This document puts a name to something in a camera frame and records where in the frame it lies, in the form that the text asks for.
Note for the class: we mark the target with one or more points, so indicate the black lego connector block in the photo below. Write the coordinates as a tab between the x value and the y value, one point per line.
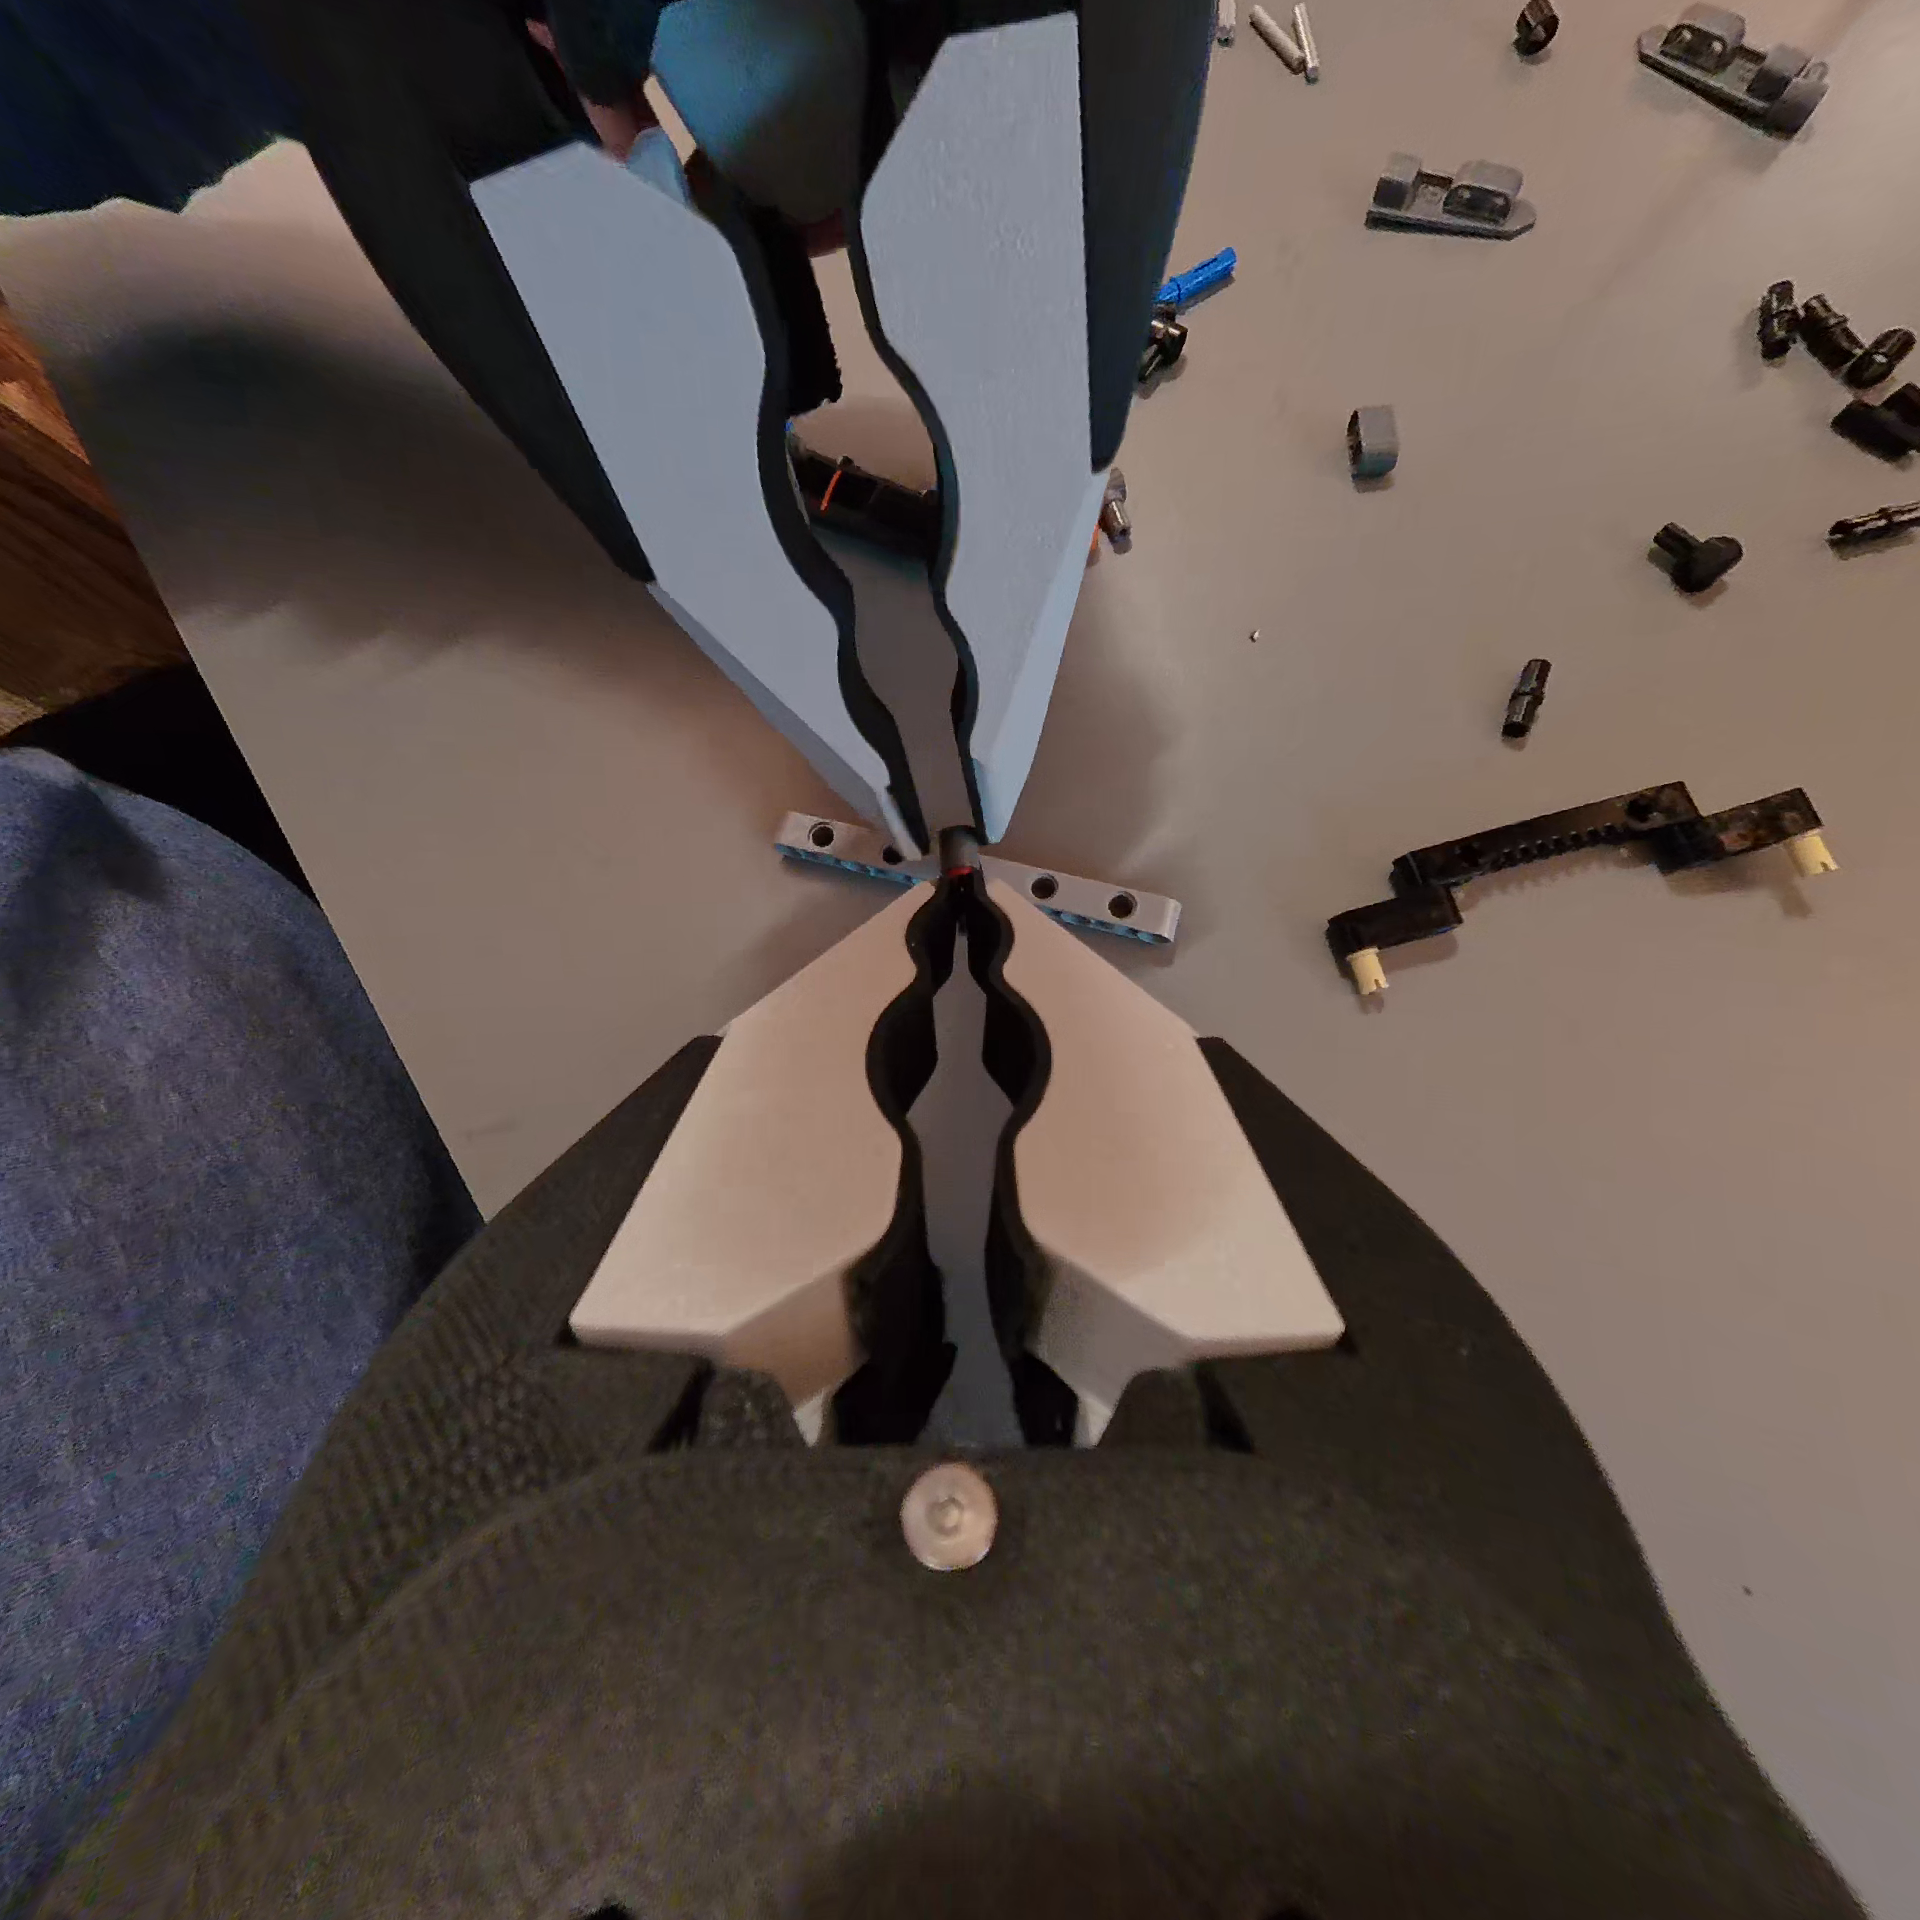
1882	423

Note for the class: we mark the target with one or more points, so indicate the black lego T connector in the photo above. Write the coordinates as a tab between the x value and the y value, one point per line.
1695	556

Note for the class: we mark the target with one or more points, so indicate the black rounded lego connector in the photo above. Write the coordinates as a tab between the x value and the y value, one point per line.
1877	360

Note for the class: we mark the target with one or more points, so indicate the short grey lego beam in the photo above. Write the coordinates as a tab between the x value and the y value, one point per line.
1374	441

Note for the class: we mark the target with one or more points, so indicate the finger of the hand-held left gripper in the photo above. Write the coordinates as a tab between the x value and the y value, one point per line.
645	376
1004	300

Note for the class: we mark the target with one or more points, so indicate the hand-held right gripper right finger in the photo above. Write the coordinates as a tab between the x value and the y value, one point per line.
1171	1201

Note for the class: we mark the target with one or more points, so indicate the black lego bush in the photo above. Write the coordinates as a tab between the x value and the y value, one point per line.
1534	29

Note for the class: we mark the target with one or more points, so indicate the blue lego axle pin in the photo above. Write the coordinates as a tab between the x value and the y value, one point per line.
1204	277

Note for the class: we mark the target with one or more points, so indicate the black lego rack assembly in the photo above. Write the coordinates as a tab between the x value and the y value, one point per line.
1576	870

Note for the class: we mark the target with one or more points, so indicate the long grey lego beam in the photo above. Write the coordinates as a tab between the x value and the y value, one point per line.
1096	901

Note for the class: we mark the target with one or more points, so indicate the person's blue-clothed body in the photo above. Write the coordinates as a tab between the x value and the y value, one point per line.
150	1201

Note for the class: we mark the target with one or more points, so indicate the orange small connector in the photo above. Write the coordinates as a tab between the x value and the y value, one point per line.
1118	511

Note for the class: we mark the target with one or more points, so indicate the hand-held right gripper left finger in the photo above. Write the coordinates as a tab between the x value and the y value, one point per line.
735	1201

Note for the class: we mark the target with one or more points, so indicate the black lego long pin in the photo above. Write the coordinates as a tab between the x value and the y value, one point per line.
1826	331
1780	321

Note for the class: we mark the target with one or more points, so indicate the black lego cylinder assembly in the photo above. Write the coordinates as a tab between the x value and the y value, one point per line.
870	504

